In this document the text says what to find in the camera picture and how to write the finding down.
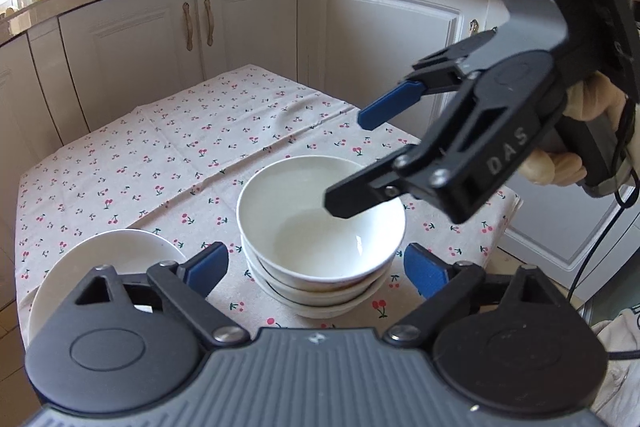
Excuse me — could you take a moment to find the small deep white plate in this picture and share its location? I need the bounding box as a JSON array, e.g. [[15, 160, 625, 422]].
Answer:
[[25, 229, 186, 345]]

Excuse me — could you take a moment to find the gloved right hand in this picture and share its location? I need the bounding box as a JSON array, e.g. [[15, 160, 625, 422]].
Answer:
[[518, 72, 627, 186]]

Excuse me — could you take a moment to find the pink flower white bowl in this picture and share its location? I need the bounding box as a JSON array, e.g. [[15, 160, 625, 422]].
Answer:
[[236, 155, 407, 284]]

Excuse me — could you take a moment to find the cherry print tablecloth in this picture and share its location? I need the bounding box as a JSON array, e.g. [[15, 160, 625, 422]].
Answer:
[[14, 63, 524, 348]]

